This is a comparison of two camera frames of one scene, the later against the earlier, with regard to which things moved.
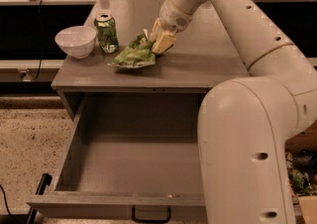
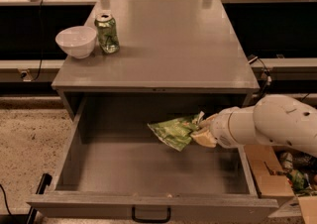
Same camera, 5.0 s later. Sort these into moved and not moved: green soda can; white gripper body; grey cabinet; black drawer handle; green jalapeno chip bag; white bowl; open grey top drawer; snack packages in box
Moved: green jalapeno chip bag; white gripper body
Not moved: white bowl; grey cabinet; green soda can; snack packages in box; open grey top drawer; black drawer handle
